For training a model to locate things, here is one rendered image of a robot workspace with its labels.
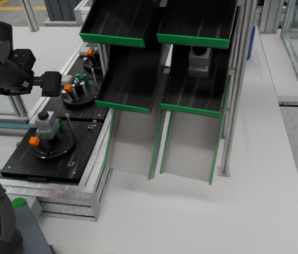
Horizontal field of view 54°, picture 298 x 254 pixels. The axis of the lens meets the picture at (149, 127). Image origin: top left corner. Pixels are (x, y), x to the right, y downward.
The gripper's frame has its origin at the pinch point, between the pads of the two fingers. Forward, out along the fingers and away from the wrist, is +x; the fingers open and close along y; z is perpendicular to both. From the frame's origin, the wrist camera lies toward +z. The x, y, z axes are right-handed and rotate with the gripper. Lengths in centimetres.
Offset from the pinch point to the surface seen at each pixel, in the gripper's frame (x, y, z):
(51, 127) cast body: 6.8, -2.4, -9.3
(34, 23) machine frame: 88, 58, 66
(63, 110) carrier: 25.9, 3.5, -0.4
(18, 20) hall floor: 308, 224, 188
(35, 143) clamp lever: 2.1, -1.0, -14.5
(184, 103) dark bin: -6.9, -40.3, -4.1
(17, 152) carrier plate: 12.4, 10.3, -16.9
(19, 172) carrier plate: 7.7, 6.0, -22.6
